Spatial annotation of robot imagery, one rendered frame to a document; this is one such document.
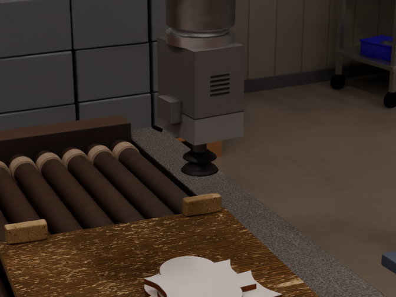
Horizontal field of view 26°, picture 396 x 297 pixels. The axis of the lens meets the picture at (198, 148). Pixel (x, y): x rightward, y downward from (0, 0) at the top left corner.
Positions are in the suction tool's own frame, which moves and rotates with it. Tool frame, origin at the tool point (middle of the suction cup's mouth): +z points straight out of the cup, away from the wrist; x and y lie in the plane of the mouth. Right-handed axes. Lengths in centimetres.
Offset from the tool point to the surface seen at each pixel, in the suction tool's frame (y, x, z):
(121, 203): -37.0, 7.3, 19.5
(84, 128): -67, 14, 16
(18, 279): -17.8, -16.6, 17.9
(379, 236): -149, 172, 111
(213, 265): -2.7, 3.6, 14.4
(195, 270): -2.7, 1.1, 14.4
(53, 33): -265, 85, 42
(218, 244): -13.1, 11.0, 17.8
